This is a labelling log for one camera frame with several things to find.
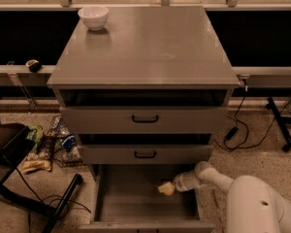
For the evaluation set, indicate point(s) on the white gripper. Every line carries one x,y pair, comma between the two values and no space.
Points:
180,183

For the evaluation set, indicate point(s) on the orange fruit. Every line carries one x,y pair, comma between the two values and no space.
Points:
169,191

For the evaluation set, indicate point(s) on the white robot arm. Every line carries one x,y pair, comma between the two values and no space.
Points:
252,206

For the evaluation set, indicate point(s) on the grey middle drawer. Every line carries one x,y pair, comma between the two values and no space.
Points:
144,154

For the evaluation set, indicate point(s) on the grey open bottom drawer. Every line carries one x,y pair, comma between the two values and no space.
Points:
127,200

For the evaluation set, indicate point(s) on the grey drawer cabinet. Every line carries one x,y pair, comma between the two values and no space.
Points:
145,58

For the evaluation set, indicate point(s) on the grey top drawer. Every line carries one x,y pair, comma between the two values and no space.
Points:
147,121

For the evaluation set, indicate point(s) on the blue item in basket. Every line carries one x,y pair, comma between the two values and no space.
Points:
69,142

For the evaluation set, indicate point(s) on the black chair leg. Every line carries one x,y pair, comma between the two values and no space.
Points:
38,206

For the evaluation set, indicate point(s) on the black wheeled stand base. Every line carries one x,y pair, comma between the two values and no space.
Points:
282,118

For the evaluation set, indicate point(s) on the yellow snack bag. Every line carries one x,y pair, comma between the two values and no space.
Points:
40,160

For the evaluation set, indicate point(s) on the green snack bag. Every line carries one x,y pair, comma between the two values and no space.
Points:
36,135

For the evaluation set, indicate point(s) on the black chair seat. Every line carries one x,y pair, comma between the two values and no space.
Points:
14,145

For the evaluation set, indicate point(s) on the black tape measure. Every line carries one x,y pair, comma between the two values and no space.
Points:
33,65

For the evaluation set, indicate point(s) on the white bowl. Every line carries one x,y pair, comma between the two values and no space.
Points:
94,17

